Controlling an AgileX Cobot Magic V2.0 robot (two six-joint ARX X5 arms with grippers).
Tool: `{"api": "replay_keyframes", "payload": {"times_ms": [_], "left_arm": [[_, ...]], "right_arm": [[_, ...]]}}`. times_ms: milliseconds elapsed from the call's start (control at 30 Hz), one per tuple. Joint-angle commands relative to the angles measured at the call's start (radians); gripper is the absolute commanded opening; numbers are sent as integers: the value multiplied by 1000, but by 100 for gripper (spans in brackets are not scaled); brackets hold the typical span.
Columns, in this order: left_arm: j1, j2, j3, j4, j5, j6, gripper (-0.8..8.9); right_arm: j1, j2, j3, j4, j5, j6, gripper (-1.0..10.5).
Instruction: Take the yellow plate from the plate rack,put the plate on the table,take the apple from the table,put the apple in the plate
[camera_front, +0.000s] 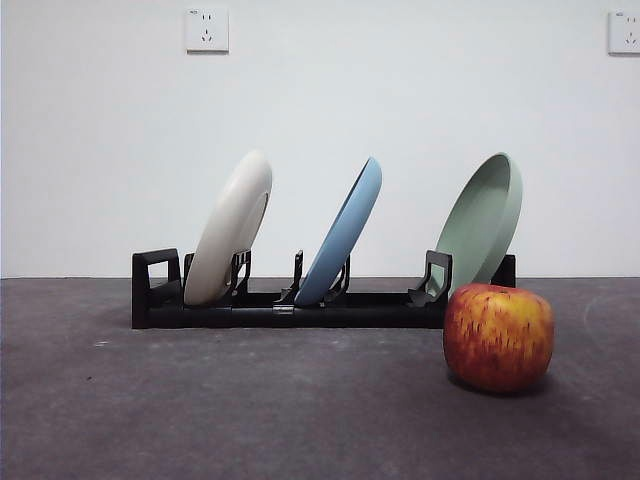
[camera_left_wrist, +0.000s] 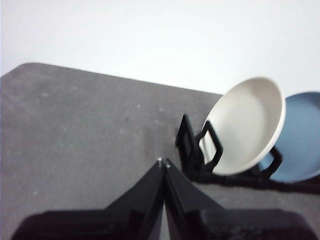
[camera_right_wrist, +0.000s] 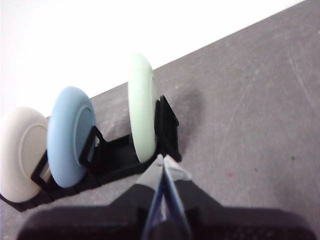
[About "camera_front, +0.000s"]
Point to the cream pale yellow plate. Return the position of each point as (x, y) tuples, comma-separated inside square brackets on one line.
[(225, 235)]

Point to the red and yellow apple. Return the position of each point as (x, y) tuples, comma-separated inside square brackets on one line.
[(497, 340)]

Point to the blue plate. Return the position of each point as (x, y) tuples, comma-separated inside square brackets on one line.
[(340, 240)]

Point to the black plastic plate rack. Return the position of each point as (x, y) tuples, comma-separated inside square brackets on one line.
[(350, 316)]

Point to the pale green plate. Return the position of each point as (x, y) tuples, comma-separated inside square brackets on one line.
[(480, 220)]

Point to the white wall socket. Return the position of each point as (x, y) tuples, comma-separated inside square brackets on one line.
[(625, 32), (208, 30)]

